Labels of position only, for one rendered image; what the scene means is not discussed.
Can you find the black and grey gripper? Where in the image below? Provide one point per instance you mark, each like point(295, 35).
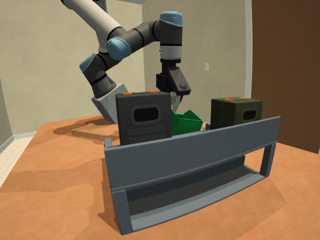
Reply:
point(163, 83)

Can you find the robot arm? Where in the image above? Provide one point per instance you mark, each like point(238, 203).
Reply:
point(115, 44)

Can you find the green bin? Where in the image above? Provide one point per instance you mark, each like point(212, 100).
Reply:
point(185, 123)

